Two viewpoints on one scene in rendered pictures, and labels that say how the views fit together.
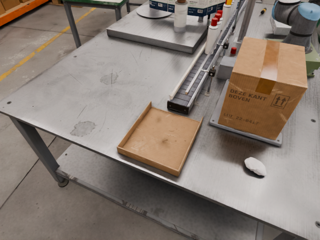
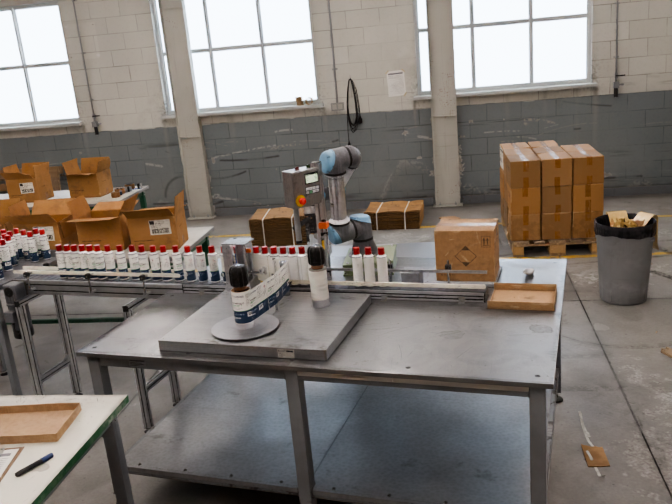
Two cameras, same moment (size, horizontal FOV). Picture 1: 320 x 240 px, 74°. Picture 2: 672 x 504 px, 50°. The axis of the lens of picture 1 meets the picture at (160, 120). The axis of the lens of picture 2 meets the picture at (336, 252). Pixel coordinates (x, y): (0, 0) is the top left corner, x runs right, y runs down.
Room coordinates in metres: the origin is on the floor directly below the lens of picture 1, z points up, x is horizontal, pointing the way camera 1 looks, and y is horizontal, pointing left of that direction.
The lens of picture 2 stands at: (1.71, 3.15, 2.10)
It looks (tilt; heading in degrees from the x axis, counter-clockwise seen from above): 16 degrees down; 265
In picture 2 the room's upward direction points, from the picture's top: 5 degrees counter-clockwise
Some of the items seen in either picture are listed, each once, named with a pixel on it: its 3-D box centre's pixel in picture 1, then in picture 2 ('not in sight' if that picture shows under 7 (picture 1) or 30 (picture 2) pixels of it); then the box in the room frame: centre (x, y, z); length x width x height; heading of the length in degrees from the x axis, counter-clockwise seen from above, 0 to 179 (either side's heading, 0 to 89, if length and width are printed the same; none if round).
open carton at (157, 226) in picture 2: not in sight; (157, 220); (2.54, -2.04, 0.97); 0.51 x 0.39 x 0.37; 80
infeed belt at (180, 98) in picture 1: (220, 35); (326, 288); (1.49, -0.43, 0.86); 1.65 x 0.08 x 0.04; 155
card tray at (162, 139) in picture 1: (162, 133); (522, 296); (0.58, -0.01, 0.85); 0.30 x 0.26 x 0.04; 155
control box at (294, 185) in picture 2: not in sight; (302, 187); (1.55, -0.55, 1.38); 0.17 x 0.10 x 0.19; 30
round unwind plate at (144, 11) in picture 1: (154, 10); (245, 326); (1.90, 0.04, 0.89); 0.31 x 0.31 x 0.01
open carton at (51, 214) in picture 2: not in sight; (44, 226); (3.38, -2.23, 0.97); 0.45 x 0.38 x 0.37; 78
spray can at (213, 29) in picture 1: (211, 36); (382, 267); (1.20, -0.30, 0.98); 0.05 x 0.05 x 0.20
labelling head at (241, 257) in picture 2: not in sight; (241, 264); (1.91, -0.52, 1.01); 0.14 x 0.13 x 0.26; 155
